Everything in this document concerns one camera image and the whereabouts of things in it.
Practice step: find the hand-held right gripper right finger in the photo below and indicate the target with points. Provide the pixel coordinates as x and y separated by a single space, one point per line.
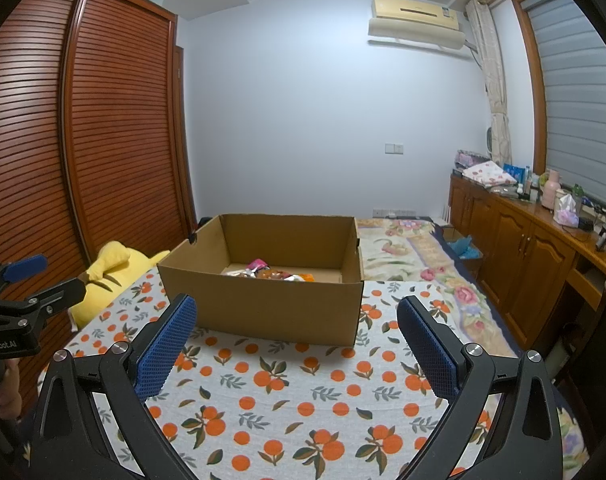
430 347

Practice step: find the white wall outlet strip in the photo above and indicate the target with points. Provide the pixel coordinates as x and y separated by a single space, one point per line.
395 212

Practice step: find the blue cloth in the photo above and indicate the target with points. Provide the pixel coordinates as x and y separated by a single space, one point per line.
463 247

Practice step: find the wooden cabinet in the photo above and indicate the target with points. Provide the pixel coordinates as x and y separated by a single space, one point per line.
513 255

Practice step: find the folded floral cloth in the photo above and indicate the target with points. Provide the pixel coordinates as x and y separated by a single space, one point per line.
488 174

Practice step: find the floral quilt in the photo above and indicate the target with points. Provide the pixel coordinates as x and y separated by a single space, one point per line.
433 270

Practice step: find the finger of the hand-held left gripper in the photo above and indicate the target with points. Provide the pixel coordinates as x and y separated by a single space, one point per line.
63 295
25 267

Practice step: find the orange fruit print bedsheet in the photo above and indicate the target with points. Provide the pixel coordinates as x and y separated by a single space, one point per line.
293 385

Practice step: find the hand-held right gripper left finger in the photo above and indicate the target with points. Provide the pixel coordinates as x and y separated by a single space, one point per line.
165 347

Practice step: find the blue box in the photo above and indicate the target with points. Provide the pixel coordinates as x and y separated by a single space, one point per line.
515 174

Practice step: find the brown bun packet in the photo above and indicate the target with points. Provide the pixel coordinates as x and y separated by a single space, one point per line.
275 275

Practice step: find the white wall switch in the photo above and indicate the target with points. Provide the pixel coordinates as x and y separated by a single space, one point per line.
394 148

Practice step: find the white round fan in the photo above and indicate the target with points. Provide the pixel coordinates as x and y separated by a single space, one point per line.
490 142

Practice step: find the purple patterned box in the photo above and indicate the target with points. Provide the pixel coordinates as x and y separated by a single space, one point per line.
470 157

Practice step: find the grey window blind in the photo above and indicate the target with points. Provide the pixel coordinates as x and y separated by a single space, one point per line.
578 100

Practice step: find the person's left hand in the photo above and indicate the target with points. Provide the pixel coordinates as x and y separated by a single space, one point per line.
8 395

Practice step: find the pink snack packet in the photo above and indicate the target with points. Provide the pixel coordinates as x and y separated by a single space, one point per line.
258 264

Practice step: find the small orange snack packet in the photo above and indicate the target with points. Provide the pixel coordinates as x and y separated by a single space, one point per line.
307 277

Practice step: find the purple tissue pack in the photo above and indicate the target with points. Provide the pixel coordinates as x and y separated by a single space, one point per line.
567 212

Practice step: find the yellow plush toy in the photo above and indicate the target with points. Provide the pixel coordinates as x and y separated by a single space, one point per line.
108 270

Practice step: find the brown cardboard box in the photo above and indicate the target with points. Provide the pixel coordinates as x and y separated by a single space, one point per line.
263 310

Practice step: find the pink bottle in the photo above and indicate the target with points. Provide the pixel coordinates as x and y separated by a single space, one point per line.
550 191

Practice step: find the wooden louvered wardrobe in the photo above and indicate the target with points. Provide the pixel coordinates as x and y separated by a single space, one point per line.
108 135

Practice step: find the beige wall air conditioner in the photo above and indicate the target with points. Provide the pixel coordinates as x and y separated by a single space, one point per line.
413 17

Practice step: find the beige curtain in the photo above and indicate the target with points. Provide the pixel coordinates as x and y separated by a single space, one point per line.
495 85

